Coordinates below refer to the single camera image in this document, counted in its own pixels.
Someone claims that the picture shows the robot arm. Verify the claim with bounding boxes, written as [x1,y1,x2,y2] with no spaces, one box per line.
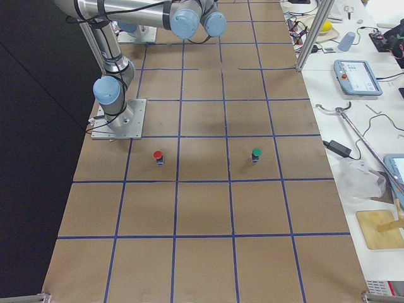
[55,1,227,140]

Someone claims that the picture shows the red push button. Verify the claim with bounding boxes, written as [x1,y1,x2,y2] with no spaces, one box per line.
[153,150,165,165]

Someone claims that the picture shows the green push button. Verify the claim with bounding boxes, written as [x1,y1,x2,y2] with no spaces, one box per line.
[251,148,262,163]

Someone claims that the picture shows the wooden board stand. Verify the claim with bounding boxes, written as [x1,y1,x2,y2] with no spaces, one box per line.
[356,199,403,250]

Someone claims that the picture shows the black power adapter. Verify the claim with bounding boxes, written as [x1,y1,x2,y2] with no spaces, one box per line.
[323,140,352,158]

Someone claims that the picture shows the metal crutch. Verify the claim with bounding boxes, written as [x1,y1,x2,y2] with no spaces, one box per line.
[315,102,403,193]

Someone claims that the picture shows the clear plastic bag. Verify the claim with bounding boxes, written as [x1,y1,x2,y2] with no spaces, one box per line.
[337,159,386,199]

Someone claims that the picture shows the beige tray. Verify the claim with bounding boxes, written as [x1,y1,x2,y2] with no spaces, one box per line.
[297,15,340,43]

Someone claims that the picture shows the teach pendant tablet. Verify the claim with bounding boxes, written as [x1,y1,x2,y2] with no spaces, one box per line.
[333,60,383,96]

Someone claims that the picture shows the blue plastic cup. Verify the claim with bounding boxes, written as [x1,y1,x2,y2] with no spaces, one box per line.
[337,32,356,52]

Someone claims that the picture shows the yellow lemon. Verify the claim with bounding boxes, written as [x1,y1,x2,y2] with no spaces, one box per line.
[320,21,333,34]

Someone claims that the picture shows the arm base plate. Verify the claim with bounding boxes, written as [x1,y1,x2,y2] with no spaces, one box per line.
[117,26,157,44]
[91,99,147,140]

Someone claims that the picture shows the aluminium frame post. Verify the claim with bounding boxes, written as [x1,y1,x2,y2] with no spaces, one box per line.
[295,0,335,72]

